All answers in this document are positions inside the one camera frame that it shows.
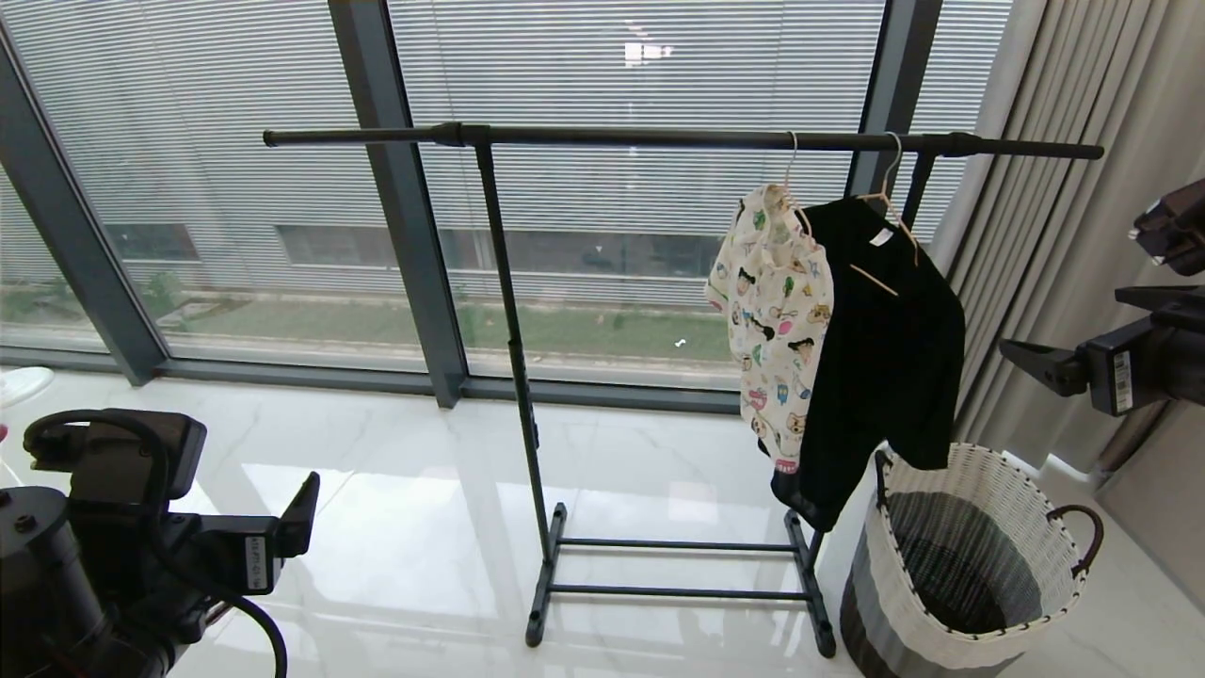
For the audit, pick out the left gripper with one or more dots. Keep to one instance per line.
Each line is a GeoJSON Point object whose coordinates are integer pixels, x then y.
{"type": "Point", "coordinates": [235, 556]}

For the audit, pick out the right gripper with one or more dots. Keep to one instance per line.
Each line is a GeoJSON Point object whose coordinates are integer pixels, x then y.
{"type": "Point", "coordinates": [1139, 367]}

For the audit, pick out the black garment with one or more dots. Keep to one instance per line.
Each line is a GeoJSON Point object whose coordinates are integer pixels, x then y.
{"type": "Point", "coordinates": [885, 358]}

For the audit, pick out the pink clothes hanger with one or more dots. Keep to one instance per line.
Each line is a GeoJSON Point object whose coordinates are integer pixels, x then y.
{"type": "Point", "coordinates": [890, 202]}
{"type": "Point", "coordinates": [789, 179]}

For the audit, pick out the cream printed garment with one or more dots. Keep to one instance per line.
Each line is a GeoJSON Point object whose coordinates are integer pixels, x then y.
{"type": "Point", "coordinates": [777, 320]}

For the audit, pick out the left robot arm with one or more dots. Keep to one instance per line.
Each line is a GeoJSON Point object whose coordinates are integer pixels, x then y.
{"type": "Point", "coordinates": [47, 584]}

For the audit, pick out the white laundry basket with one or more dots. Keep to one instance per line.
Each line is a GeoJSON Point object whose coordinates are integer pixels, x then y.
{"type": "Point", "coordinates": [970, 556]}

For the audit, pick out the black clothes rack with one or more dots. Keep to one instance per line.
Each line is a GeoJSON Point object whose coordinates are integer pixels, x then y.
{"type": "Point", "coordinates": [612, 138]}

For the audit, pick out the beige curtain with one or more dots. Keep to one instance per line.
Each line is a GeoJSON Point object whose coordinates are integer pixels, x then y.
{"type": "Point", "coordinates": [1054, 235]}

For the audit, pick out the window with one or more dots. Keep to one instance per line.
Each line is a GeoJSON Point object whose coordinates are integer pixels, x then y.
{"type": "Point", "coordinates": [188, 141]}

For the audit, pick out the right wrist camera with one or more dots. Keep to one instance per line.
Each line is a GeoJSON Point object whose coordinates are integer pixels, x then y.
{"type": "Point", "coordinates": [1177, 226]}

